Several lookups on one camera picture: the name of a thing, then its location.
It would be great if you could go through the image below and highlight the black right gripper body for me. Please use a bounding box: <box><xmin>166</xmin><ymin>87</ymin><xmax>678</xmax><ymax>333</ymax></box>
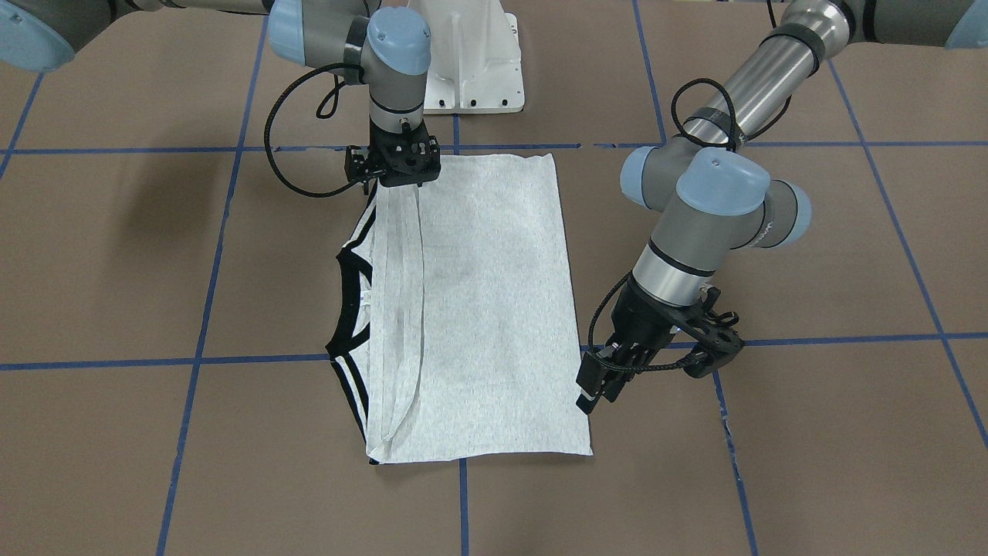
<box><xmin>364</xmin><ymin>124</ymin><xmax>442</xmax><ymax>188</ymax></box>

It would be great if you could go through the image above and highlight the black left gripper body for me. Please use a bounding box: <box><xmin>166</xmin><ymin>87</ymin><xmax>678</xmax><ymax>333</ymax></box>
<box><xmin>602</xmin><ymin>274</ymin><xmax>691</xmax><ymax>375</ymax></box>

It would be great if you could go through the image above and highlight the grey t-shirt with cartoon print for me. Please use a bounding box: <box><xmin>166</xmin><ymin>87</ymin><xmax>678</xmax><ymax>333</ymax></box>
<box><xmin>326</xmin><ymin>154</ymin><xmax>592</xmax><ymax>464</ymax></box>

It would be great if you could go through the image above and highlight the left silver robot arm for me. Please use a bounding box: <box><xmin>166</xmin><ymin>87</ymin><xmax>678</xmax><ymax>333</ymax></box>
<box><xmin>576</xmin><ymin>1</ymin><xmax>986</xmax><ymax>414</ymax></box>

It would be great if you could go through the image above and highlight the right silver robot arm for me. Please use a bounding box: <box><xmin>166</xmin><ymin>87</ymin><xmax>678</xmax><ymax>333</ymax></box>
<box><xmin>1</xmin><ymin>1</ymin><xmax>441</xmax><ymax>187</ymax></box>

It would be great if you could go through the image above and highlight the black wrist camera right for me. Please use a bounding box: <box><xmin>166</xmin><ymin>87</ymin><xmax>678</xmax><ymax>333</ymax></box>
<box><xmin>343</xmin><ymin>145</ymin><xmax>374</xmax><ymax>184</ymax></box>

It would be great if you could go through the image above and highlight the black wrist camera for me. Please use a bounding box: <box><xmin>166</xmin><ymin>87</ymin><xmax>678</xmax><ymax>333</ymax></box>
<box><xmin>684</xmin><ymin>284</ymin><xmax>746</xmax><ymax>378</ymax></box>
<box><xmin>343</xmin><ymin>145</ymin><xmax>374</xmax><ymax>184</ymax></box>

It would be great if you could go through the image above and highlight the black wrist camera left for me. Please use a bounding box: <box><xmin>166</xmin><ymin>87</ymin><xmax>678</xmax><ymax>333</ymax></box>
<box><xmin>684</xmin><ymin>284</ymin><xmax>746</xmax><ymax>378</ymax></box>

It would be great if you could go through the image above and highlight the white camera stand column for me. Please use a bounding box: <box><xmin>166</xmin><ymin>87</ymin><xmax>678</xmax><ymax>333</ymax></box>
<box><xmin>407</xmin><ymin>1</ymin><xmax>526</xmax><ymax>115</ymax></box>

